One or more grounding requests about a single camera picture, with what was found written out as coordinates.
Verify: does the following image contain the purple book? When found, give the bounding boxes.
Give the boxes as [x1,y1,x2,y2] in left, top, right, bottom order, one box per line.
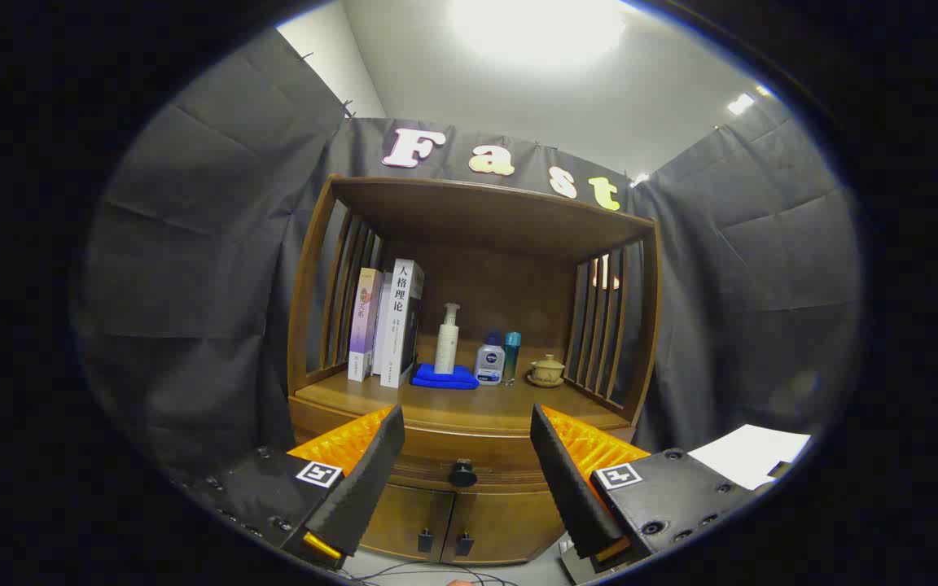
[347,267,384,382]

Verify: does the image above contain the white pump bottle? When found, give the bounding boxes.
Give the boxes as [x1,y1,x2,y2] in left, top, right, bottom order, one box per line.
[435,303,462,375]

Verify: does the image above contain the brown wooden cabinet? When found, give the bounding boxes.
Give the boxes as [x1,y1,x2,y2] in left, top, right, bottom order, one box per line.
[286,173,664,566]

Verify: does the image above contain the brown wooden countertop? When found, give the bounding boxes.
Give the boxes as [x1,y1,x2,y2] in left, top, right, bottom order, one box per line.
[294,358,633,436]

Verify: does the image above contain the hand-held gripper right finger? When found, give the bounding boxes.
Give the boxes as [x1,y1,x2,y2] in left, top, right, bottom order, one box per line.
[529,403,763,583]

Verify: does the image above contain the black floor cables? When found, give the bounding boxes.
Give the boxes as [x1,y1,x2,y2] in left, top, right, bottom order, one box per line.
[339,562,519,586]

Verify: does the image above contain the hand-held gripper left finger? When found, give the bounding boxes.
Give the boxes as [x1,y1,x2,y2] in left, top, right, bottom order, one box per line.
[184,405,406,571]

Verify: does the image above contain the thick white book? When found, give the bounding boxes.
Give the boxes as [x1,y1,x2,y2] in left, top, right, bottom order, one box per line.
[378,259,425,388]

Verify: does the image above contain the slim teal bottle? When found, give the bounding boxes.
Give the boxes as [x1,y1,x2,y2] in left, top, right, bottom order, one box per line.
[502,331,522,387]

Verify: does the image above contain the folded blue cloth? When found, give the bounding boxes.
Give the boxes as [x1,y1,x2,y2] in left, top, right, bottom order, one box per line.
[411,363,480,391]

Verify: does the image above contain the white blue-capped lotion bottle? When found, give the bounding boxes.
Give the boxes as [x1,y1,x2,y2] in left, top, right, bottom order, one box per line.
[475,331,506,386]

